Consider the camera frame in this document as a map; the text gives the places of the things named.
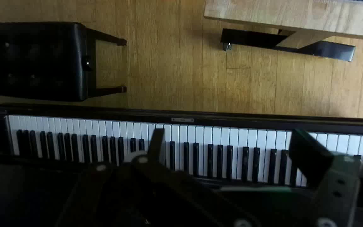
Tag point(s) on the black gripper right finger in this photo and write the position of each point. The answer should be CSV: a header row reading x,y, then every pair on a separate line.
x,y
335,178

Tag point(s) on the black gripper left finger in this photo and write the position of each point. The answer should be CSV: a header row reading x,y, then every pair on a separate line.
x,y
139,193

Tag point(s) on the black digital piano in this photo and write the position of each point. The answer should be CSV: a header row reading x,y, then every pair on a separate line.
x,y
217,146

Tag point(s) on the black padded piano bench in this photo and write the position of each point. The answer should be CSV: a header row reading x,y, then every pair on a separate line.
x,y
54,60

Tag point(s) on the black table foot bar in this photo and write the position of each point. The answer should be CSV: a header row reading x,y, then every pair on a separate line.
x,y
326,49

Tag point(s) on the light wooden table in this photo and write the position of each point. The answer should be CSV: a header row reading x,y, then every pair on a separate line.
x,y
312,20

